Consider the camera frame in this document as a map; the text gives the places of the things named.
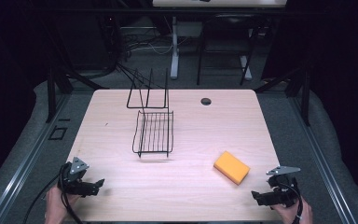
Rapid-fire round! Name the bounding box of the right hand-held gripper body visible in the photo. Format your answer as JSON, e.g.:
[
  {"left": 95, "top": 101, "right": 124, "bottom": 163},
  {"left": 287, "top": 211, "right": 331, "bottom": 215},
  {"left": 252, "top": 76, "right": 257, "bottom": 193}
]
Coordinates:
[{"left": 266, "top": 165, "right": 302, "bottom": 209}]

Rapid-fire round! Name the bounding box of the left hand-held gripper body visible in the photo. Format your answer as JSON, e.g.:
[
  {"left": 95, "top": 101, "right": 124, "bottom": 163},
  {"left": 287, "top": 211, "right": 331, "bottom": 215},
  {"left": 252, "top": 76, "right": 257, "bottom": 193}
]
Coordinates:
[{"left": 59, "top": 156, "right": 98, "bottom": 199}]

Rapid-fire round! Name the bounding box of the person's right hand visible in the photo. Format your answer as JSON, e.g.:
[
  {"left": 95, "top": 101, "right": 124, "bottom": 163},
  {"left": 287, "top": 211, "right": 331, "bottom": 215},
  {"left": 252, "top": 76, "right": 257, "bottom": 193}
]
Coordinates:
[{"left": 269, "top": 196, "right": 314, "bottom": 224}]

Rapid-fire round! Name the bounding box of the person's left hand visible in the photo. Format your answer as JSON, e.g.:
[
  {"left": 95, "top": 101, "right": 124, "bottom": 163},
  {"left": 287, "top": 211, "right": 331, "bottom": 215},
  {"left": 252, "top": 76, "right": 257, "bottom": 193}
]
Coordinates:
[{"left": 44, "top": 184, "right": 82, "bottom": 224}]

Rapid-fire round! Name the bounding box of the orange sponge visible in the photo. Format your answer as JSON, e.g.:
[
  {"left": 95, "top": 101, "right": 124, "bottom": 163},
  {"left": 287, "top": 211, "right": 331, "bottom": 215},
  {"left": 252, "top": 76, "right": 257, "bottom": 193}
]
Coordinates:
[{"left": 213, "top": 150, "right": 252, "bottom": 187}]

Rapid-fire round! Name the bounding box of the black metal stand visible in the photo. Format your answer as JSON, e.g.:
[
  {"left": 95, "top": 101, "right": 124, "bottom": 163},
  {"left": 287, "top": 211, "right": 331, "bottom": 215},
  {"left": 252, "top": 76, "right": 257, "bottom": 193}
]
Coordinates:
[
  {"left": 27, "top": 0, "right": 110, "bottom": 124},
  {"left": 254, "top": 62, "right": 312, "bottom": 127}
]

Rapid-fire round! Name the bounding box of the black chair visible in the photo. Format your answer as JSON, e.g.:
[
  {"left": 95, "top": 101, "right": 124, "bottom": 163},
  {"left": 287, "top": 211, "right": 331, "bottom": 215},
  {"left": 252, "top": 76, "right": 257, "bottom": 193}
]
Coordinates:
[{"left": 196, "top": 13, "right": 259, "bottom": 87}]

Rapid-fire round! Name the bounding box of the white table with white legs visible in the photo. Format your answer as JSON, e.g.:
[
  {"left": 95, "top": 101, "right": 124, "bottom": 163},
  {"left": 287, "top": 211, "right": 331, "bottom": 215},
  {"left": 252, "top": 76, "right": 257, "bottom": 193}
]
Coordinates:
[{"left": 151, "top": 0, "right": 289, "bottom": 81}]

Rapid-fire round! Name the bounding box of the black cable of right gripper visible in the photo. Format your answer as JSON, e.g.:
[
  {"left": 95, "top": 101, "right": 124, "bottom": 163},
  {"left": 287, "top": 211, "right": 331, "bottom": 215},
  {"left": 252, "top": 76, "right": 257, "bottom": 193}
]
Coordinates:
[{"left": 278, "top": 181, "right": 304, "bottom": 224}]

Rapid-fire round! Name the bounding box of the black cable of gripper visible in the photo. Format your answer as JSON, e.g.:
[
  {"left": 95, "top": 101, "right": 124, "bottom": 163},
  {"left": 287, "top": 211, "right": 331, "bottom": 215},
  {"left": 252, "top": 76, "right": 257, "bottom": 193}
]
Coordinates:
[
  {"left": 278, "top": 181, "right": 304, "bottom": 224},
  {"left": 21, "top": 163, "right": 85, "bottom": 224}
]

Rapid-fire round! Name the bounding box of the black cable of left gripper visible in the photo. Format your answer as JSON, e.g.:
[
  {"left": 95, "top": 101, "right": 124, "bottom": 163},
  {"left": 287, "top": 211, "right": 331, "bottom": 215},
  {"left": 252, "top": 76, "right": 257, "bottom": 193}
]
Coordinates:
[{"left": 21, "top": 163, "right": 85, "bottom": 224}]

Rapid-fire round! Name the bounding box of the grey metal floor rail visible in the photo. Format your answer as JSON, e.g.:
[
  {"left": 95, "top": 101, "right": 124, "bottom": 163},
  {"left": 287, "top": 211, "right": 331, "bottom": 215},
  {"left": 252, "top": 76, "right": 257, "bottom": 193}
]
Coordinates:
[
  {"left": 0, "top": 92, "right": 73, "bottom": 224},
  {"left": 288, "top": 92, "right": 358, "bottom": 224}
]

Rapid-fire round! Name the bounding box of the black wire rack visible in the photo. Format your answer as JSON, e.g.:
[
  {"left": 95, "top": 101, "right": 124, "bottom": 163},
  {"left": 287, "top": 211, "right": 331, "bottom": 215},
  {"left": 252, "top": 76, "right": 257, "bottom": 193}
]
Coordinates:
[{"left": 126, "top": 67, "right": 175, "bottom": 159}]

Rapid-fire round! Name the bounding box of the bundle of floor cables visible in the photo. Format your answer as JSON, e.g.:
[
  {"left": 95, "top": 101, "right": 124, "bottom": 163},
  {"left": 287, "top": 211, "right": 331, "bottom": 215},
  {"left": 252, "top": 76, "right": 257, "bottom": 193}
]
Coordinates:
[{"left": 115, "top": 26, "right": 189, "bottom": 90}]

